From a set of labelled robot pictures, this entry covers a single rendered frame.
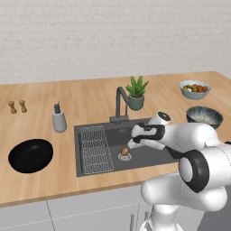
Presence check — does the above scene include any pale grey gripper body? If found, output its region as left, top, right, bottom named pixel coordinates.
left=126, top=138, right=152, bottom=151

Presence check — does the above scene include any brown mushroom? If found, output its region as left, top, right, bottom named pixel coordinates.
left=120, top=146, right=130, bottom=157

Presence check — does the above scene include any round metal sink drain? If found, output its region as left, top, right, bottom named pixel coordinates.
left=117, top=151, right=133, bottom=162

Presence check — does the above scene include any dark grey sink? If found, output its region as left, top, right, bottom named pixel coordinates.
left=73, top=117, right=182, bottom=178

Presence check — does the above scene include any dark speckled bowl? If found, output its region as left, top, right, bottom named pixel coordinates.
left=185, top=105, right=225, bottom=130

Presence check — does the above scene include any pale grey cupboard door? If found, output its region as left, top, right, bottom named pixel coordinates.
left=46, top=184, right=143, bottom=231
left=0, top=199, right=54, bottom=231

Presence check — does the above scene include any pale bowl of fruit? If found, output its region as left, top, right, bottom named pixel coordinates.
left=179, top=79, right=212, bottom=101

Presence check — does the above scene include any black round bowl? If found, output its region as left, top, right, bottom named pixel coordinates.
left=7, top=138, right=54, bottom=174

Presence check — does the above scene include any dark grey tap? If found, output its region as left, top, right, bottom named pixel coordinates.
left=109, top=86, right=131, bottom=126

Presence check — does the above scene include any green plant in grey pot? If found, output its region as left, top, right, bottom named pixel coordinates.
left=125, top=75, right=150, bottom=112

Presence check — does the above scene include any grey soap dispenser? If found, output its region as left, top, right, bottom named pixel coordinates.
left=51, top=101, right=68, bottom=134

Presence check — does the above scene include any small wooden shaker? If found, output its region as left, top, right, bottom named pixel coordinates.
left=7, top=100, right=18, bottom=115
left=18, top=99, right=28, bottom=114

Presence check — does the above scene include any wire drying rack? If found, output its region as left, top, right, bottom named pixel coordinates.
left=79, top=125, right=116, bottom=175

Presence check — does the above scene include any metal cupboard handle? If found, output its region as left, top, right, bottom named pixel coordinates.
left=129, top=213, right=135, bottom=231
left=144, top=210, right=151, bottom=230

